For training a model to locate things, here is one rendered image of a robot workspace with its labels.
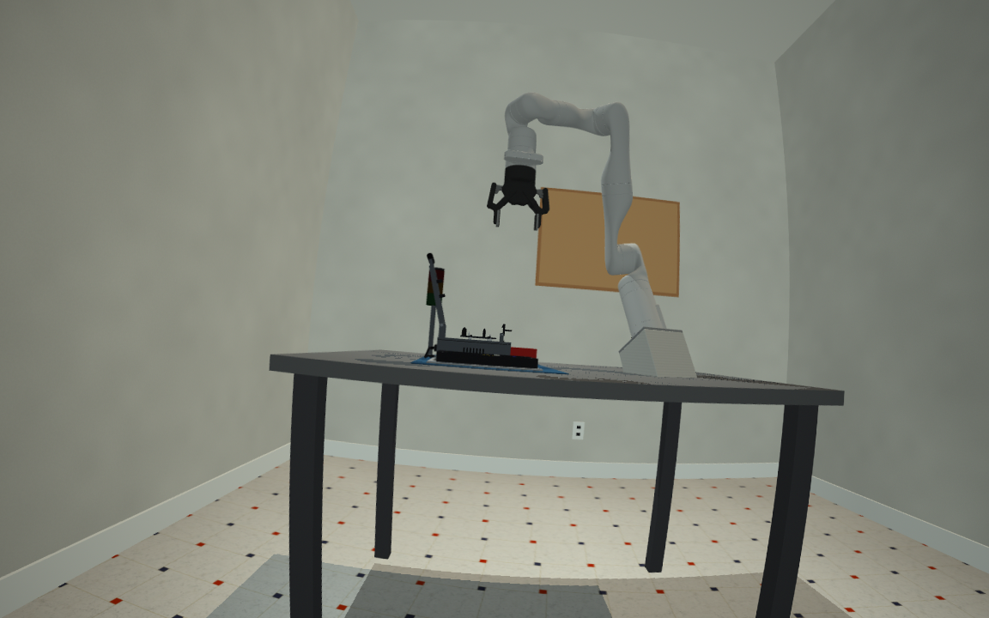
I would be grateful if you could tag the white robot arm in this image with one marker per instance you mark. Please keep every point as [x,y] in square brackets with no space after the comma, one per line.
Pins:
[616,183]

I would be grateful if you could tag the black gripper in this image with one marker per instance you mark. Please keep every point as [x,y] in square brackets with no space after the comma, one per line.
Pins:
[519,189]

